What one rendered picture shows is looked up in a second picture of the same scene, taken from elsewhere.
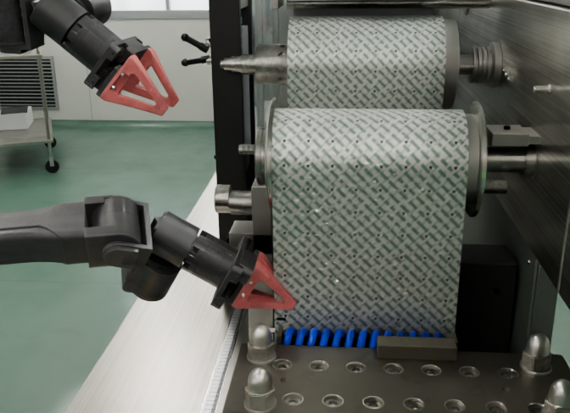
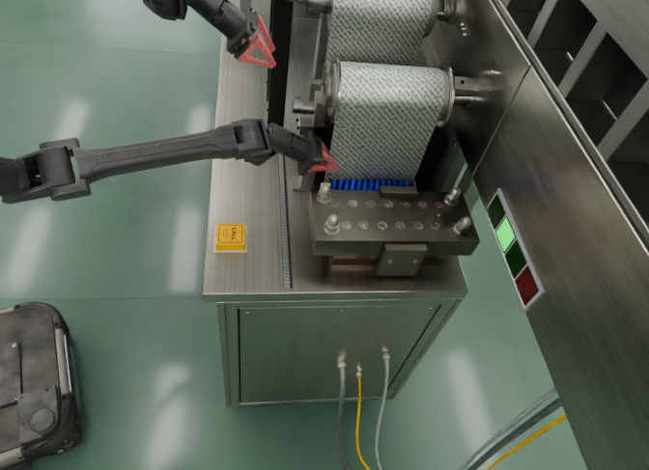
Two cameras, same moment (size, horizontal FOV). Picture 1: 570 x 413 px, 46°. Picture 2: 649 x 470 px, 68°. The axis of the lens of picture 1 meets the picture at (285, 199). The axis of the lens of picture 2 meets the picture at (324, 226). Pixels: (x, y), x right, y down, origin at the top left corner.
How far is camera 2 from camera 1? 49 cm
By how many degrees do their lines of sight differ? 35
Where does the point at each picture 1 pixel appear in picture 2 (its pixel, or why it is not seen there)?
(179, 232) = (283, 138)
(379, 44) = (392, 1)
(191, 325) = not seen: hidden behind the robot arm
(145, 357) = (238, 178)
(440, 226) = (420, 135)
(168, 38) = not seen: outside the picture
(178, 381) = (262, 193)
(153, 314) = not seen: hidden behind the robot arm
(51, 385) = (102, 135)
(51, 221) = (217, 140)
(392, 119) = (406, 79)
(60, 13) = (210, 2)
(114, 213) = (250, 132)
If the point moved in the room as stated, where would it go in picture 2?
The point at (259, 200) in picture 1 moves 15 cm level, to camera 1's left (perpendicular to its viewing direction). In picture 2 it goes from (320, 110) to (256, 110)
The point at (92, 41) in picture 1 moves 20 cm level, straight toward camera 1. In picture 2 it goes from (230, 21) to (268, 81)
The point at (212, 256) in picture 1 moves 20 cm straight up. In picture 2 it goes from (299, 150) to (309, 74)
